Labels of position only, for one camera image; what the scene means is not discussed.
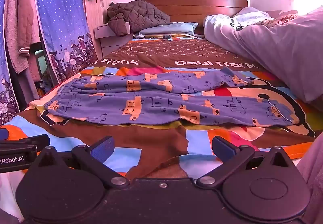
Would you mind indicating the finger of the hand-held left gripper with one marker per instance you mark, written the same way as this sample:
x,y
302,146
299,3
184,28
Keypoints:
x,y
30,140

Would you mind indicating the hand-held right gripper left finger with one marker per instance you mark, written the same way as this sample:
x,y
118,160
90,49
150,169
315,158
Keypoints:
x,y
101,149

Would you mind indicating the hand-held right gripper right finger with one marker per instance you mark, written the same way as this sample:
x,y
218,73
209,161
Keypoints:
x,y
223,149

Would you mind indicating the blue printed pants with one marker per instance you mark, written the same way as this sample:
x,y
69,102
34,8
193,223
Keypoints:
x,y
161,103

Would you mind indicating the person's pink garment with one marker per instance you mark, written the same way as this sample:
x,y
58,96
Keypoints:
x,y
313,178

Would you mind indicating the colourful printed bed sheet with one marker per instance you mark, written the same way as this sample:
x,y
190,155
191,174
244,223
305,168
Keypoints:
x,y
161,57

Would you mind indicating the pale wooden nightstand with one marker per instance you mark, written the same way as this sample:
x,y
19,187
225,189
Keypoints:
x,y
111,37

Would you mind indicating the pink fleece coat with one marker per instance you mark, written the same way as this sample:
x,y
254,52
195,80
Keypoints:
x,y
14,27

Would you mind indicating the lavender duvet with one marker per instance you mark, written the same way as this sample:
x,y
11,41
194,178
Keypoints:
x,y
282,47

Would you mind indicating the light blue pillow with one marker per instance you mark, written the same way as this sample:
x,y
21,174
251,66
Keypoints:
x,y
166,29

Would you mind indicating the pale blue crumpled pillow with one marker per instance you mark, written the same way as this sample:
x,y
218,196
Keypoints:
x,y
252,16

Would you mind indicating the floral patterned cloth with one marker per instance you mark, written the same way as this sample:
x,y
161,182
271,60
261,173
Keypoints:
x,y
284,19

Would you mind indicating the wooden headboard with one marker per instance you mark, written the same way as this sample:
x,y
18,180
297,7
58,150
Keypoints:
x,y
201,7

